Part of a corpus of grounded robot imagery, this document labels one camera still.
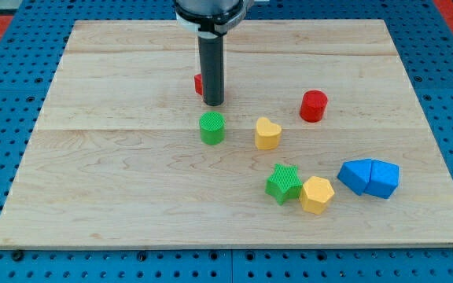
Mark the green cylinder block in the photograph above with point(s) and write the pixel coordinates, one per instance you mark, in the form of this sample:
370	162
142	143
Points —
212	130

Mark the blue pentagon block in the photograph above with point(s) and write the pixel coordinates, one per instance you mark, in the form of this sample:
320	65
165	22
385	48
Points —
384	179

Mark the red cylinder block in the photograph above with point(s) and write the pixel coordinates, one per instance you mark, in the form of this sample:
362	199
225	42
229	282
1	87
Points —
313	106

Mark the wooden board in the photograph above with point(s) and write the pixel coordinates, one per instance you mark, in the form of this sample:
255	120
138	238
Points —
115	161

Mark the yellow heart block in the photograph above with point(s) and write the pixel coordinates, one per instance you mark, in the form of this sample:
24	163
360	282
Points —
267	134

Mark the blue triangle block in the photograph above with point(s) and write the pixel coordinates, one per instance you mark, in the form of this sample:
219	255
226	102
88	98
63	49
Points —
355	174

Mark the green star block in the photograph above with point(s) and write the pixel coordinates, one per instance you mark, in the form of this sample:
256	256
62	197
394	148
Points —
284	183

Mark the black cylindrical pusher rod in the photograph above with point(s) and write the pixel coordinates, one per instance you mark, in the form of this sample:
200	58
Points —
212	70

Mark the red star block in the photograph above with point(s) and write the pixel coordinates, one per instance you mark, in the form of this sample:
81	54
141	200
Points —
198	84

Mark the yellow hexagon block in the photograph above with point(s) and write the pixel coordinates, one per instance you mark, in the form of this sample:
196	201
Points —
316	195

